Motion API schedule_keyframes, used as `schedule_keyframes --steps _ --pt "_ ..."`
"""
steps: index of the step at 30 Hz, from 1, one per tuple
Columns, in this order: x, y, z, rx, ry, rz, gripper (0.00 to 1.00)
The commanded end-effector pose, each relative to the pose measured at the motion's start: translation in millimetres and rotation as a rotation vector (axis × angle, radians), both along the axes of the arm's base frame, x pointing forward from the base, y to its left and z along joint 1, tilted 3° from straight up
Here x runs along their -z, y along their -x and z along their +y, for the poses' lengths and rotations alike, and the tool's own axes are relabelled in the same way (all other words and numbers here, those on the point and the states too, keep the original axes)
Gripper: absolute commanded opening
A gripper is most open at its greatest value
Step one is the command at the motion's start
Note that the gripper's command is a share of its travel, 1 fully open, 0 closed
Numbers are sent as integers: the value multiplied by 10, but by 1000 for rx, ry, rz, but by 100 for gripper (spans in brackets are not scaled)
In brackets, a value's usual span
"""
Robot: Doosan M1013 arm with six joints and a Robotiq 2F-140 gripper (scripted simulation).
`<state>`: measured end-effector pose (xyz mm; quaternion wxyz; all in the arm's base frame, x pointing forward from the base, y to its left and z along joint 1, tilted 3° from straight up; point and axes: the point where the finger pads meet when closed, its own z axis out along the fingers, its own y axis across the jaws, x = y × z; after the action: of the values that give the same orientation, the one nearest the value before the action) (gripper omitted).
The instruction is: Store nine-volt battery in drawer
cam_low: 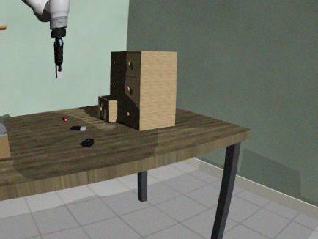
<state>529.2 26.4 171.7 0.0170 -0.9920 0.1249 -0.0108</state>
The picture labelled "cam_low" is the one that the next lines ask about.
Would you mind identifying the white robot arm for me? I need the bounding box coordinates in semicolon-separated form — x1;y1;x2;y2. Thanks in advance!
21;0;70;31

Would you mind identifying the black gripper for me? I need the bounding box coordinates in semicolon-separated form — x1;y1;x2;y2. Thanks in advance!
51;29;66;79

